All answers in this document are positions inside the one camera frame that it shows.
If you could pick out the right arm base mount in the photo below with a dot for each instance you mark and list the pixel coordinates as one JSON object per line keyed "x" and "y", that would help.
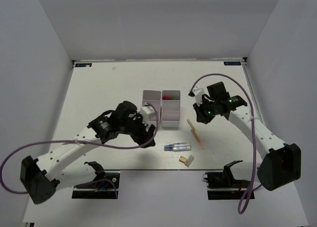
{"x": 229, "y": 183}

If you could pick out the black pink-capped highlighter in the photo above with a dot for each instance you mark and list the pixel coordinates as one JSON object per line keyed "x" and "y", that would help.
{"x": 164, "y": 97}

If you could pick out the yellow slim highlighter pen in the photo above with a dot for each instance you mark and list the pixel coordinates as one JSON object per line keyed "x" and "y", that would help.
{"x": 190, "y": 124}

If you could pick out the right blue table label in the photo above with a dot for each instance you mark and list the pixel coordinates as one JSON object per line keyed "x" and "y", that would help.
{"x": 232, "y": 63}

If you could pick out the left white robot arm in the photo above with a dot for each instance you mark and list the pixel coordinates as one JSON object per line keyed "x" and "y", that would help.
{"x": 50, "y": 172}

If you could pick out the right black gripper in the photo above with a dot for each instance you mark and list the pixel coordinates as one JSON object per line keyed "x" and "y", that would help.
{"x": 200, "y": 117}

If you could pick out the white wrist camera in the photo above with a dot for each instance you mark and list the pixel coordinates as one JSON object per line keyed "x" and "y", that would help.
{"x": 197, "y": 93}
{"x": 148, "y": 114}

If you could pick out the left blue table label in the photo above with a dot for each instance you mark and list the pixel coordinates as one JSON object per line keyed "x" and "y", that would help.
{"x": 83, "y": 64}

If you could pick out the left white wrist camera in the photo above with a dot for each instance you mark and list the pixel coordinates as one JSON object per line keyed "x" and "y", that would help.
{"x": 148, "y": 114}

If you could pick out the grey white eraser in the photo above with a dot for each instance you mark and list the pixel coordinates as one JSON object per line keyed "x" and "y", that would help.
{"x": 189, "y": 160}

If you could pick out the left white organizer box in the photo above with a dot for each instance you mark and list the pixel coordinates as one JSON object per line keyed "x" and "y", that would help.
{"x": 153, "y": 97}

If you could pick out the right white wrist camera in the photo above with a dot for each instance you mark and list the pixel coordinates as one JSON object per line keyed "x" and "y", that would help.
{"x": 197, "y": 93}

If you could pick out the clear blue-capped spray bottle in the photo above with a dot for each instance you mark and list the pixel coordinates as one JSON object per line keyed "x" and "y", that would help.
{"x": 178, "y": 147}

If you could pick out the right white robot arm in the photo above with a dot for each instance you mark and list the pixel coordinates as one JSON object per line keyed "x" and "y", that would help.
{"x": 281, "y": 162}

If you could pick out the gold pencil sharpener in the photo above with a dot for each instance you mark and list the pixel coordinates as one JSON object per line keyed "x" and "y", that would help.
{"x": 183, "y": 159}

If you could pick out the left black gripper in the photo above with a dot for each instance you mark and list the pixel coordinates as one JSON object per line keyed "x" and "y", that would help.
{"x": 143, "y": 137}

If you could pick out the blue table label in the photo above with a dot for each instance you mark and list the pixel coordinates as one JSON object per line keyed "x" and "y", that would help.
{"x": 232, "y": 63}
{"x": 83, "y": 64}

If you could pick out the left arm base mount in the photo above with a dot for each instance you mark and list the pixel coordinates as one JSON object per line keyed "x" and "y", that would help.
{"x": 105, "y": 184}

